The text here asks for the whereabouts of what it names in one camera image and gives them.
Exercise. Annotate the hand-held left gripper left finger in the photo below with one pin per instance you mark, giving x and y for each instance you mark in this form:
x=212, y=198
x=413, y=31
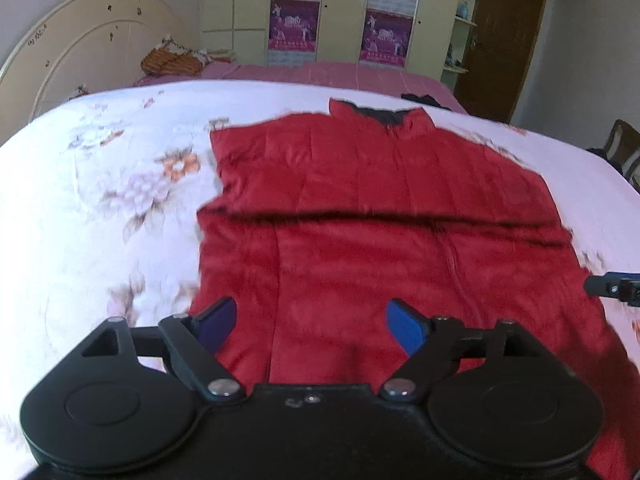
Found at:
x=217, y=322

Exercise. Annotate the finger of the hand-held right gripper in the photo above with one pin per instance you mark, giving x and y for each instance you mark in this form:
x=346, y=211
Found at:
x=612, y=287

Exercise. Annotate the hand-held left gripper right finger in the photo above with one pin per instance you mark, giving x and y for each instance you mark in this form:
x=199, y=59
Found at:
x=405, y=325

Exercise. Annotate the red puffer jacket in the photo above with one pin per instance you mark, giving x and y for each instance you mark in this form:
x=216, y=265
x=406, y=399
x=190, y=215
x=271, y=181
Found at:
x=375, y=270

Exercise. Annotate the wooden chair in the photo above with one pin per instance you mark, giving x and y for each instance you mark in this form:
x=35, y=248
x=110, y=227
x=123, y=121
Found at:
x=622, y=145

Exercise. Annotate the white floral bed sheet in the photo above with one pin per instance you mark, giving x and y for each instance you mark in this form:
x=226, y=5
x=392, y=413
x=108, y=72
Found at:
x=100, y=240

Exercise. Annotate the black cloth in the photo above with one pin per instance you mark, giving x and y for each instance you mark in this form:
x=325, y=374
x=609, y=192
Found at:
x=425, y=99

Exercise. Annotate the pink bed cover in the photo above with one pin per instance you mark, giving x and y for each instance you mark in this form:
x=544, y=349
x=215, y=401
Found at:
x=325, y=77

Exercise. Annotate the orange patterned cloth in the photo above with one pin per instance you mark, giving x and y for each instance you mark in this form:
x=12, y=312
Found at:
x=170, y=62

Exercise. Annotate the brown wooden door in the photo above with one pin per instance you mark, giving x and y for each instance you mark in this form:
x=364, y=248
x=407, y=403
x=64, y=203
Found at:
x=505, y=35

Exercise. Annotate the cream corner shelf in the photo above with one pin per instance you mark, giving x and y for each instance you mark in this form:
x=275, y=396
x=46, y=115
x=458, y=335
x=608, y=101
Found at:
x=462, y=22

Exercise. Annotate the cream bed headboard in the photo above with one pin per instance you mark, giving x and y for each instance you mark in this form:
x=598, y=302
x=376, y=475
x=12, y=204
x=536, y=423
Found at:
x=75, y=50

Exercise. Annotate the cream wardrobe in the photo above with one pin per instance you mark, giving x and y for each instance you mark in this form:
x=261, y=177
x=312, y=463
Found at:
x=345, y=20

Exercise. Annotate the purple wall poster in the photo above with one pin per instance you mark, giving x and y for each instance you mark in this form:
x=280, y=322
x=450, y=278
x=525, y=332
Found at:
x=386, y=39
x=294, y=25

